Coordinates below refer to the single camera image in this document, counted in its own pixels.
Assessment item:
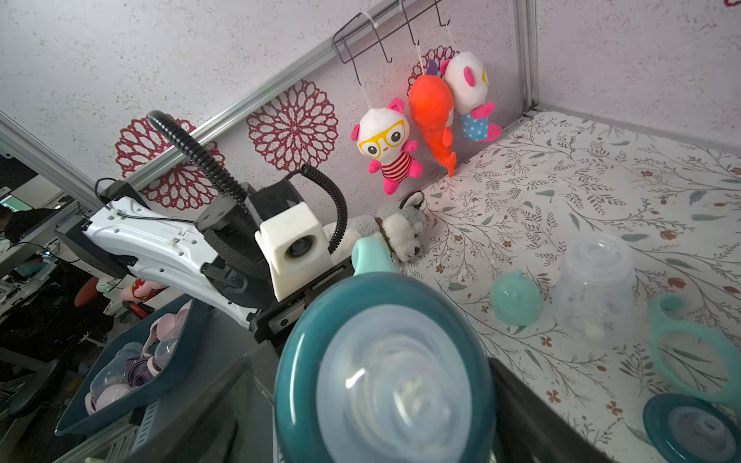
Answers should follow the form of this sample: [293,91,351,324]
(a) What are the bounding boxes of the red orange plush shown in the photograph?
[409,61,457,177]

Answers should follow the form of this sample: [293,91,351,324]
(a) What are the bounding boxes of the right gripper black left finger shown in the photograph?
[127,355,278,462]

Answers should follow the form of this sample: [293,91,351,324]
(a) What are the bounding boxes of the teal parts bin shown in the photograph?
[55,296,210,436]

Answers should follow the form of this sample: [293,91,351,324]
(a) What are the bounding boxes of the teal nipple collar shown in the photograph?
[643,394,740,463]
[274,273,496,462]

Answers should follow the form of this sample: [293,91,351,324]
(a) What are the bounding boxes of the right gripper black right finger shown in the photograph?
[488,358,610,463]

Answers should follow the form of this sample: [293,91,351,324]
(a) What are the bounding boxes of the mint handle ring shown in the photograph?
[646,291,741,409]
[350,235,401,277]

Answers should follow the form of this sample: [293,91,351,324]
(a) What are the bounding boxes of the grey white husky plush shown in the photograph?
[331,190,426,264]

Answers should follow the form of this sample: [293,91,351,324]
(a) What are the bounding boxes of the white plush yellow glasses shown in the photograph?
[350,98,424,195]

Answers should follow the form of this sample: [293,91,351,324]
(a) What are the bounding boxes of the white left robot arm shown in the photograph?
[56,111,353,343]

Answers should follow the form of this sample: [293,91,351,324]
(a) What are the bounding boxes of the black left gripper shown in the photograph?
[196,179,349,345]

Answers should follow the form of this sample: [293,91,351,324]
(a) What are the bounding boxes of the white pink plush upper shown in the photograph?
[441,51,502,143]

